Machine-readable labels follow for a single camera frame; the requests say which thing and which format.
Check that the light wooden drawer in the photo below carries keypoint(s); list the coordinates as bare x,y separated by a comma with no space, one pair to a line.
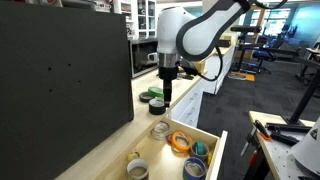
166,160

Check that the blue rimmed tape roll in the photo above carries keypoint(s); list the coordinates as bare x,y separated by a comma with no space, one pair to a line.
186,172

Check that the grey tape roll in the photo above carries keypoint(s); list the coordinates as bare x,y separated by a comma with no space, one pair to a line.
130,171

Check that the wooden work table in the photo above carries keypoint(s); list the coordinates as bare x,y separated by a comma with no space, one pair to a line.
276,156

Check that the wide black tape roll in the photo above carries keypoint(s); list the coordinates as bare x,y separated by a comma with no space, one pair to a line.
157,107

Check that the large black panel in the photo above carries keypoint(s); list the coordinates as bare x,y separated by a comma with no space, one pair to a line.
63,86

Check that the black orange hand clamp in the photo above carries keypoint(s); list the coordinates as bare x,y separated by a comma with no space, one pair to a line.
262,130

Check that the small yellow object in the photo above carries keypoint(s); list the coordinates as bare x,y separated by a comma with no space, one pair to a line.
209,158

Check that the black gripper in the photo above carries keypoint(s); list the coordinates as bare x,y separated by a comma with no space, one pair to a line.
167,73

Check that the black object on counter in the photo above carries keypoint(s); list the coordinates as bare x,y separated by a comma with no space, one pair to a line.
188,68

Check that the short black tool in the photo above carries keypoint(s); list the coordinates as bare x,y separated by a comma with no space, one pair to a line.
283,138

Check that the white cone cover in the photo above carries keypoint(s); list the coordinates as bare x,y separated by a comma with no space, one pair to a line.
308,150

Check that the long black tool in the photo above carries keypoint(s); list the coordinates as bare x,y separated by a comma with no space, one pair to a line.
288,127

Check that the red tape roll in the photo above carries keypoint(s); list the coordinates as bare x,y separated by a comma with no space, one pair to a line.
169,139

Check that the white shelf unit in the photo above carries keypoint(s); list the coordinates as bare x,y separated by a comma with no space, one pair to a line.
140,16

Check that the green and blue tape roll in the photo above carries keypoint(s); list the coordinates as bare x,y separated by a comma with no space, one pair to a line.
199,156

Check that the black equipment stand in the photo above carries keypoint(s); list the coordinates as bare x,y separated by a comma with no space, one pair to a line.
245,30

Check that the blue office chair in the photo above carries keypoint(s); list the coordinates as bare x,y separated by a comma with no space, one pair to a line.
265,55

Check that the yellow floor mat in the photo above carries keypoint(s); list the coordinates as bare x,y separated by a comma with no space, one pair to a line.
248,76

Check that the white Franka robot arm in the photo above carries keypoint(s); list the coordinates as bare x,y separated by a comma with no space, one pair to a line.
173,30

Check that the small yellow tape roll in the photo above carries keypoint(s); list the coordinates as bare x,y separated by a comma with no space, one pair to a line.
133,156

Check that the clear tape roll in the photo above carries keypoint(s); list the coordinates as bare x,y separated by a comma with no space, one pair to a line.
160,130

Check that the orange tape roll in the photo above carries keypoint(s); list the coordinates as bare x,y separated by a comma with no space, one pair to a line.
181,148

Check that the black pole stand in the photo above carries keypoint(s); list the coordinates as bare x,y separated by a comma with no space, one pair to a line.
305,100

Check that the white drawer cabinet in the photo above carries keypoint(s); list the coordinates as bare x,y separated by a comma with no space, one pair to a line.
190,106

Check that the black glass door appliance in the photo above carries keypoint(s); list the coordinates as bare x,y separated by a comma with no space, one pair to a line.
143,56

